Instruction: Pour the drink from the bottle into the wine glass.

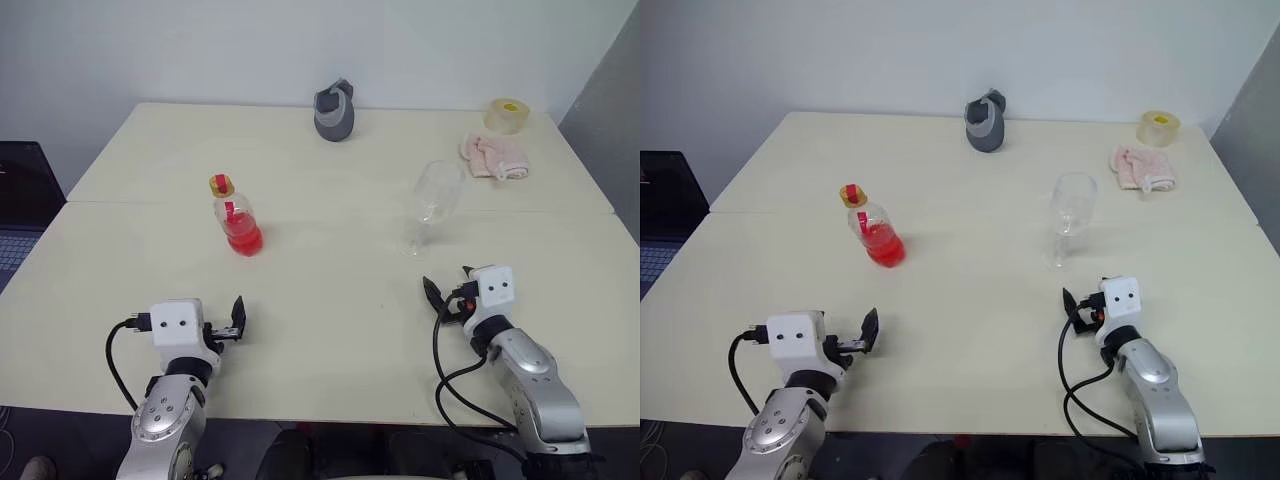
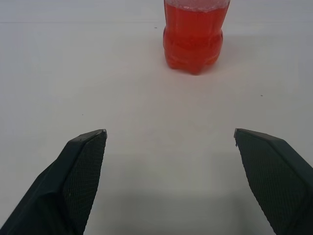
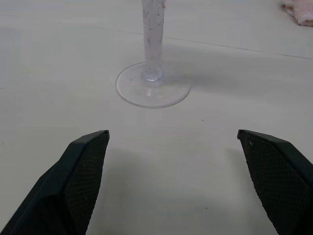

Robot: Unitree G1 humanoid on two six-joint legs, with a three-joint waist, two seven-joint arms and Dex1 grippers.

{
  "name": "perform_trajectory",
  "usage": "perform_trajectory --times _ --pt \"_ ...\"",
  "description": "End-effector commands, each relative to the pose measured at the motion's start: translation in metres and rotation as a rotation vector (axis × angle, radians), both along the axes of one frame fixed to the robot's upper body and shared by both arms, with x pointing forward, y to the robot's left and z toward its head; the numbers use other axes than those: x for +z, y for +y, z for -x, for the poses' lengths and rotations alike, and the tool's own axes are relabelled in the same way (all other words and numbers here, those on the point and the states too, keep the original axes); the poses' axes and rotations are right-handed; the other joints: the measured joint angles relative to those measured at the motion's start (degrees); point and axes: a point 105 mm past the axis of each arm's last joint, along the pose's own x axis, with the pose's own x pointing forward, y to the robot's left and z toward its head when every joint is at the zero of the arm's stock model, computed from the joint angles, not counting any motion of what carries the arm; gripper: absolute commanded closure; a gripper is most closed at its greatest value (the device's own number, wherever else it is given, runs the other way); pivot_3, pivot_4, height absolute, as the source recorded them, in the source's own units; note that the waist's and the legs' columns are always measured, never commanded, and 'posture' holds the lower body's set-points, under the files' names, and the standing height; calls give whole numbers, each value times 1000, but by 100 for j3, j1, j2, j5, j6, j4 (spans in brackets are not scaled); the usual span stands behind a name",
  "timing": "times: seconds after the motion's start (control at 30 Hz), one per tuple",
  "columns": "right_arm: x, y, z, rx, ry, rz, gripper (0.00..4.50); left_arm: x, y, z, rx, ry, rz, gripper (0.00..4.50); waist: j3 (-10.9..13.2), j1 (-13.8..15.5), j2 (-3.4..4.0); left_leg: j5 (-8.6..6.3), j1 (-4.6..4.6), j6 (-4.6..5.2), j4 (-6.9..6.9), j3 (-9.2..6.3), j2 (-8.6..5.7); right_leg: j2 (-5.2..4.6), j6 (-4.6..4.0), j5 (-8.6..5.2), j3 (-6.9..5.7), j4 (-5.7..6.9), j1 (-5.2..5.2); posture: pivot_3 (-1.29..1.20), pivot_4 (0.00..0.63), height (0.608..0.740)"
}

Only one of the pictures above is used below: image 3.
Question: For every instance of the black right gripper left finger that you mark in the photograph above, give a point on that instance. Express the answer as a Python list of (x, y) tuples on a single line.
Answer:
[(73, 176)]

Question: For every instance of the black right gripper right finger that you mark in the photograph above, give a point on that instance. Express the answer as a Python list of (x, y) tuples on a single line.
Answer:
[(281, 176)]

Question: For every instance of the clear wine glass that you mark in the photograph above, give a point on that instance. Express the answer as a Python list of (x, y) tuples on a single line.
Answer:
[(152, 36)]

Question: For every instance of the pink fluffy cloth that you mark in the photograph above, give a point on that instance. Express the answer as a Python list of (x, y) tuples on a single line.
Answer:
[(302, 12)]

